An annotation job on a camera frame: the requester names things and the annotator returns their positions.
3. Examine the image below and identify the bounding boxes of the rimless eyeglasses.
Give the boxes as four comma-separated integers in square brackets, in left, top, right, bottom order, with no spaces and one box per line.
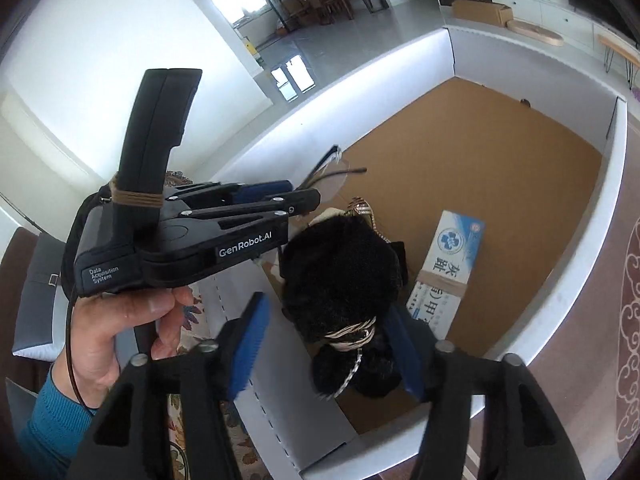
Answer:
[300,145,369,211]

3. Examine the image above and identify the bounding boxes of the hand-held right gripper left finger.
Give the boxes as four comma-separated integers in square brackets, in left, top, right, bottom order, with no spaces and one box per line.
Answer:
[67,291,272,480]

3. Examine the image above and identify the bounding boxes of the black cable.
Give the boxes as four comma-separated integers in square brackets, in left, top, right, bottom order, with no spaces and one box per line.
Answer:
[64,285,98,415]

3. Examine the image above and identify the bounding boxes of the floral cloth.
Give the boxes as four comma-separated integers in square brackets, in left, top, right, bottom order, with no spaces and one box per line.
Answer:
[167,287,301,480]

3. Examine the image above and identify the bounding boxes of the round wooden tray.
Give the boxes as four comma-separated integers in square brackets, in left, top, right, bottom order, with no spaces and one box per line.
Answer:
[507,19,566,47]

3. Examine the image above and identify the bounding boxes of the wooden bench with metal legs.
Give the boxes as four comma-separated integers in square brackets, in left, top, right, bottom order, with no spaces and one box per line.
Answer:
[597,35,640,81]

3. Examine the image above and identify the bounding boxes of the black fuzzy cloth with chain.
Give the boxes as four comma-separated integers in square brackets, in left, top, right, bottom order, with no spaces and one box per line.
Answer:
[280,217,416,403]

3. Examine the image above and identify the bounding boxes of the person's left forearm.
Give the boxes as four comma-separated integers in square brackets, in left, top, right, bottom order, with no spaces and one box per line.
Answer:
[17,360,101,480]

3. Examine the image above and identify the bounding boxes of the person's left hand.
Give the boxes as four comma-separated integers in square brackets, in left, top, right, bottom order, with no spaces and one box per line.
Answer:
[52,285,196,411]

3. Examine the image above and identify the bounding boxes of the brown cardboard box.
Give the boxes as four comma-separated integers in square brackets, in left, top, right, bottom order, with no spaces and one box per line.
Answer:
[451,0,513,26]

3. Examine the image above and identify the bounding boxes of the white television cabinet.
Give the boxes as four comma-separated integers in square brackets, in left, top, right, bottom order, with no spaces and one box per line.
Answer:
[487,0,640,68]

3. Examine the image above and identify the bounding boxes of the blue and white medicine box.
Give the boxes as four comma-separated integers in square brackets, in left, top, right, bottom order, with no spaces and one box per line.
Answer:
[406,210,487,341]

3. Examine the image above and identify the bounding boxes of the white cardboard box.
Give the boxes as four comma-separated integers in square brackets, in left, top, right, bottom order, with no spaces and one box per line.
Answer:
[190,25,629,480]

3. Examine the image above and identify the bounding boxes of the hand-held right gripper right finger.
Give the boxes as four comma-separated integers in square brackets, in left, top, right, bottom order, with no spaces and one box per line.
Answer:
[389,304,576,480]

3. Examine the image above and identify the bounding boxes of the cream knitted hat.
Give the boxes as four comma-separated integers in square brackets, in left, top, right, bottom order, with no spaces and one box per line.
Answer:
[305,210,346,227]

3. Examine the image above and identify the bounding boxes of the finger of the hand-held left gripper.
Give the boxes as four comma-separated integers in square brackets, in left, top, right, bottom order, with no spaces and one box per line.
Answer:
[167,179,295,202]
[162,188,322,232]

